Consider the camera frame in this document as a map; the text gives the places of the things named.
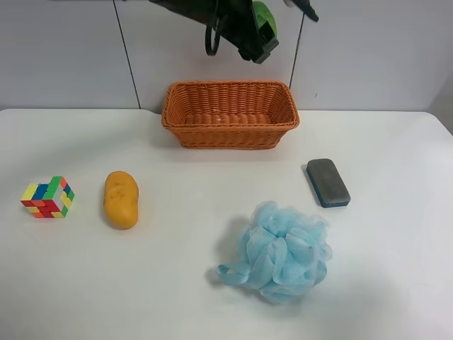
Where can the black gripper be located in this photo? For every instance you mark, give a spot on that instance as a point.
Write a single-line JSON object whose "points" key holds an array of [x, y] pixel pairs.
{"points": [[239, 23]]}

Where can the green lemon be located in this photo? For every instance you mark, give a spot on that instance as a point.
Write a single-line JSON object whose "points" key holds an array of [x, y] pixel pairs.
{"points": [[263, 15]]}

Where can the orange woven basket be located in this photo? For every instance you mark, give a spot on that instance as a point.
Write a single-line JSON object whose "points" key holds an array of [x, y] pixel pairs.
{"points": [[252, 115]]}

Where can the grey blue board eraser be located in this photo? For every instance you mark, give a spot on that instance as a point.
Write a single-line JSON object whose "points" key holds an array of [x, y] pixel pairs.
{"points": [[327, 183]]}

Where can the blue mesh bath sponge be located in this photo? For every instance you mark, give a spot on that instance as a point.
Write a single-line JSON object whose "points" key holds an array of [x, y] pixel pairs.
{"points": [[282, 254]]}

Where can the yellow mango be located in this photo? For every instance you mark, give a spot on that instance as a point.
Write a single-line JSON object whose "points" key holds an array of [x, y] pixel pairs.
{"points": [[120, 200]]}

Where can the multicoloured puzzle cube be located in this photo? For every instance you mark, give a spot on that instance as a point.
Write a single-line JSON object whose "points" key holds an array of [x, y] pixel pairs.
{"points": [[48, 200]]}

